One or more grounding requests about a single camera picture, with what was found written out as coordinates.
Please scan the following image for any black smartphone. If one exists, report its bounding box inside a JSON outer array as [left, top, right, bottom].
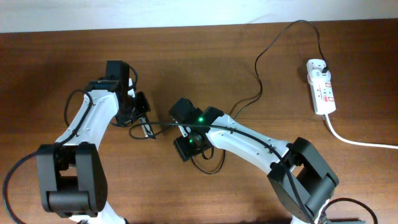
[[139, 115, 156, 139]]

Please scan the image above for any black charger cable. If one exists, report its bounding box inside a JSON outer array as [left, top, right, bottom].
[[190, 19, 330, 175]]

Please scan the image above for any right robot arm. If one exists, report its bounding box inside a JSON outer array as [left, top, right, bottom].
[[169, 106, 339, 223]]

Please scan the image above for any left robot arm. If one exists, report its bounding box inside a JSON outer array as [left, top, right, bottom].
[[36, 78, 135, 223]]

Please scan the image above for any white power strip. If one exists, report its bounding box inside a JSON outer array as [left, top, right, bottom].
[[307, 59, 336, 115]]

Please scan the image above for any white power strip cord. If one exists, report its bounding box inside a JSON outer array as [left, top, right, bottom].
[[322, 113, 398, 150]]

